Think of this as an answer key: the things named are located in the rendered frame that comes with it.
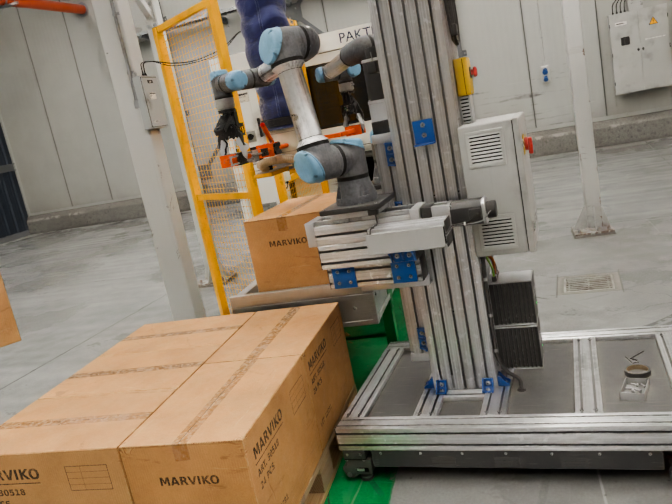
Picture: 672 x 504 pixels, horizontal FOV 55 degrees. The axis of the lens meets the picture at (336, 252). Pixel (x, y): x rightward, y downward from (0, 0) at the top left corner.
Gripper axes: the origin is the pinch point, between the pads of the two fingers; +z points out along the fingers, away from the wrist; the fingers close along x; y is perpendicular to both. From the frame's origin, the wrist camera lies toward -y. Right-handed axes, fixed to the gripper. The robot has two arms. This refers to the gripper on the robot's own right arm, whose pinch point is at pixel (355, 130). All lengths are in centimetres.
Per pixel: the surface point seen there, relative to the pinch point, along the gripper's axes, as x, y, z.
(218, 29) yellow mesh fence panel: -69, -9, -67
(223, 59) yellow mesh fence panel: -69, -8, -51
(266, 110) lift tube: -30, 40, -18
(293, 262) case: -24, 60, 53
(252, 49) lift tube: -30, 41, -46
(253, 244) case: -42, 60, 42
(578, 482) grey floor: 91, 125, 126
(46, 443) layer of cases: -63, 188, 71
